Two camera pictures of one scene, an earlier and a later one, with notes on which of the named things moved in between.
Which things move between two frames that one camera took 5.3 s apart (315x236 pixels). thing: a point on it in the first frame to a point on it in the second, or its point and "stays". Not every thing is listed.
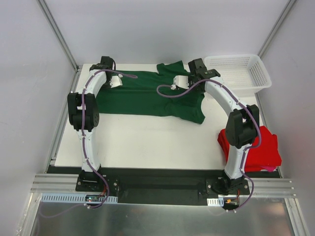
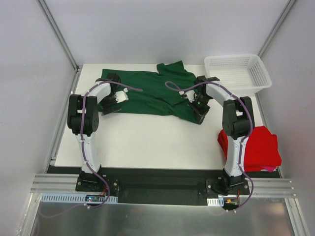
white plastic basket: (244, 74) stays
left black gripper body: (107, 85) to (110, 109)
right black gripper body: (195, 82) to (199, 113)
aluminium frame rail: (43, 183) stays
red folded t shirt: (267, 154) stays
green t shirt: (153, 94) stays
